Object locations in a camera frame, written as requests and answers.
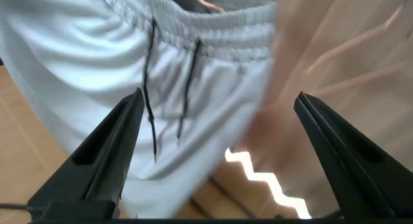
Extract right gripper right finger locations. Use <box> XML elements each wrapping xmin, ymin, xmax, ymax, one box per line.
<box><xmin>292</xmin><ymin>90</ymin><xmax>413</xmax><ymax>218</ymax></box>

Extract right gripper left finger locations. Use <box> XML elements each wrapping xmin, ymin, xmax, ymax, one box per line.
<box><xmin>27</xmin><ymin>87</ymin><xmax>146</xmax><ymax>220</ymax></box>

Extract pale grey shorts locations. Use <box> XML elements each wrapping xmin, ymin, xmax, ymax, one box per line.
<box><xmin>0</xmin><ymin>0</ymin><xmax>279</xmax><ymax>219</ymax></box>

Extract beige curtain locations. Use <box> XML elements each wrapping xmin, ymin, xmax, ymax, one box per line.
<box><xmin>222</xmin><ymin>0</ymin><xmax>413</xmax><ymax>219</ymax></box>

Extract black cable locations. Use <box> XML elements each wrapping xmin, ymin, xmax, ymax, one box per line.
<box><xmin>0</xmin><ymin>203</ymin><xmax>33</xmax><ymax>212</ymax></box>

